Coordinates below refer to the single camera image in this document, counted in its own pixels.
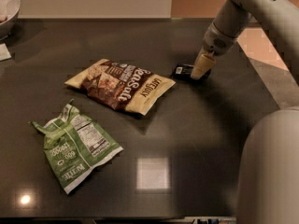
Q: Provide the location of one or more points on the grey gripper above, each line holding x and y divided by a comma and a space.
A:
217, 42

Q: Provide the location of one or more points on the black rxbar chocolate bar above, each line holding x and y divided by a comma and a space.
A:
183, 71

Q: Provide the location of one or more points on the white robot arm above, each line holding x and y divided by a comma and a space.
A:
268, 183

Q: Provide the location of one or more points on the brown sea salt chips bag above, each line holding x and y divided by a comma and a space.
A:
121, 86

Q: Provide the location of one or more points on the green kettle chips bag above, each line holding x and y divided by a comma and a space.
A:
75, 145

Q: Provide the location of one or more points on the white paper napkin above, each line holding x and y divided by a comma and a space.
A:
4, 53

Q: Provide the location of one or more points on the white bowl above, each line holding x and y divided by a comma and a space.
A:
9, 11

